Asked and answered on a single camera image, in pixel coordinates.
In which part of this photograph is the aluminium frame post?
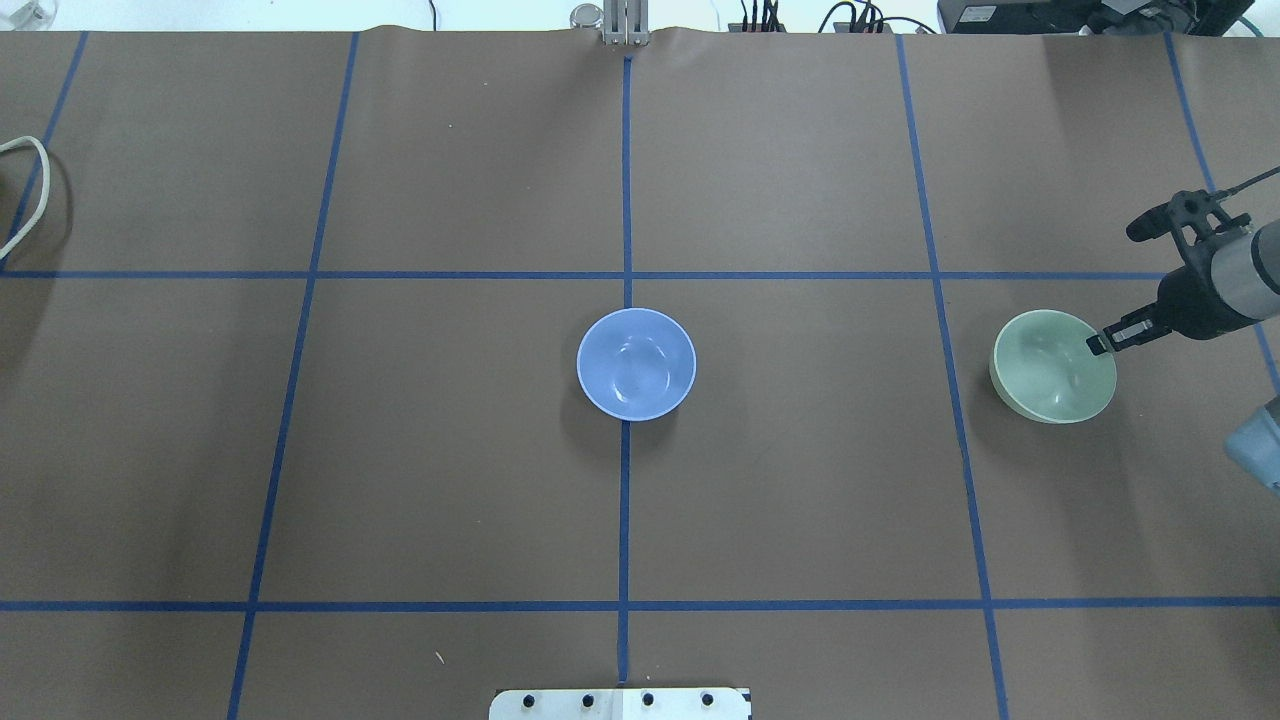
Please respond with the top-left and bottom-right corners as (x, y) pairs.
(600, 0), (652, 46)

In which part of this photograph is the blue bowl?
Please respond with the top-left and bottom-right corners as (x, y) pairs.
(575, 307), (699, 421)

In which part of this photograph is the black laptop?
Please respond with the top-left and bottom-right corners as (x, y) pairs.
(936, 1), (1254, 37)

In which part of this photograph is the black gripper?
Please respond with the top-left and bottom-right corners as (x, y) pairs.
(1085, 260), (1254, 356)

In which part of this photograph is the green bowl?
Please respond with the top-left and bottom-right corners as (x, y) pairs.
(988, 309), (1117, 425)

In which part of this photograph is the black usb hub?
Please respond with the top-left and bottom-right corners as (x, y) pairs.
(817, 1), (938, 35)
(727, 0), (787, 33)

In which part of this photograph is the brown table mat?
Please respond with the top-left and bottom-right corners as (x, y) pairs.
(1, 28), (1277, 719)

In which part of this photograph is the white mounting plate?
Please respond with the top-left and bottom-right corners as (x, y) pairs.
(488, 687), (753, 719)

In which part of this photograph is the white cable loop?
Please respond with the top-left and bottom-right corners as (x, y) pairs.
(0, 136), (52, 263)

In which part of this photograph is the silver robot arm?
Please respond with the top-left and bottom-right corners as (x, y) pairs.
(1085, 222), (1279, 495)

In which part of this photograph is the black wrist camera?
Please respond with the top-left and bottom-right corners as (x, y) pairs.
(1125, 190), (1252, 250)

